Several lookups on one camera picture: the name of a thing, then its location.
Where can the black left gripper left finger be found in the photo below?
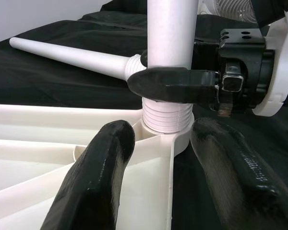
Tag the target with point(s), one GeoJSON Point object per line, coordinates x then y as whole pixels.
{"type": "Point", "coordinates": [93, 179]}

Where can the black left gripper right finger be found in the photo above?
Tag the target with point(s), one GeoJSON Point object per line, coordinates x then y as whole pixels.
{"type": "Point", "coordinates": [237, 179]}

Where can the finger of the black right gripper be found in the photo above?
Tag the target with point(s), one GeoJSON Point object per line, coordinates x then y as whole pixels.
{"type": "Point", "coordinates": [172, 85]}
{"type": "Point", "coordinates": [206, 56]}

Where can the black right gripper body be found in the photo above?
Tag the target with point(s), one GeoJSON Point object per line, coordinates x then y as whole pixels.
{"type": "Point", "coordinates": [254, 67]}

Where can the white plastic table leg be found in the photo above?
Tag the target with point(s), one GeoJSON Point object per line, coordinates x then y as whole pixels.
{"type": "Point", "coordinates": [62, 54]}
{"type": "Point", "coordinates": [170, 36]}

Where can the white plastic table top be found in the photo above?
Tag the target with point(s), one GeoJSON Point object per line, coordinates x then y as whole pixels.
{"type": "Point", "coordinates": [26, 143]}

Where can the white round fan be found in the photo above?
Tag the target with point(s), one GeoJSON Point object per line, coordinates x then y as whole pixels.
{"type": "Point", "coordinates": [230, 9]}

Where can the black cloth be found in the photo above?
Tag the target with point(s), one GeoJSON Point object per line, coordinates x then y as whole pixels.
{"type": "Point", "coordinates": [62, 83]}

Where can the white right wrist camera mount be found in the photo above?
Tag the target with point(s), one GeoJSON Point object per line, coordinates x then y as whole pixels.
{"type": "Point", "coordinates": [283, 60]}

